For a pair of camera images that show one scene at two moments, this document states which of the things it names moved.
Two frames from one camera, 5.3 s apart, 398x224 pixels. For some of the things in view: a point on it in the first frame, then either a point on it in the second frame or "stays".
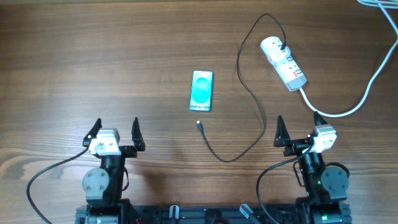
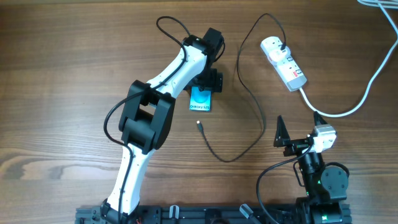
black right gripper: [283, 139] stays
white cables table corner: [383, 4] stays
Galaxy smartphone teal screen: [201, 91] stays
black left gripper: [130, 152] → [214, 83]
